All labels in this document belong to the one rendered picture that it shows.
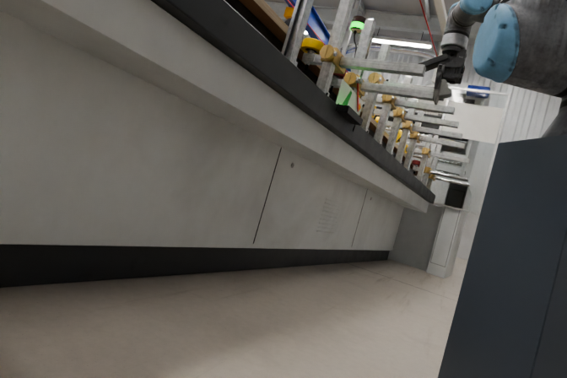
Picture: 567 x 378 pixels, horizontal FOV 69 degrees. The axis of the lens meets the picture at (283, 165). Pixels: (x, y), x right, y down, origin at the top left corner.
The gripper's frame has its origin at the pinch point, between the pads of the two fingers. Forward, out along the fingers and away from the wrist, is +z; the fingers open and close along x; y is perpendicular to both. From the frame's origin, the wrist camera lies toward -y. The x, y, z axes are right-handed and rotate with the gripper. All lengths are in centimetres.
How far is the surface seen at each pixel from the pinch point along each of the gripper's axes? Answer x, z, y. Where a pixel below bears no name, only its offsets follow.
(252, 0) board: -60, -6, -46
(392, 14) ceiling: 728, -422, -287
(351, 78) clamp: -8.7, -2.7, -30.5
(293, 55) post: -56, 9, -29
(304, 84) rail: -49, 15, -27
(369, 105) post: 19.0, -0.5, -30.8
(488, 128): 247, -58, 1
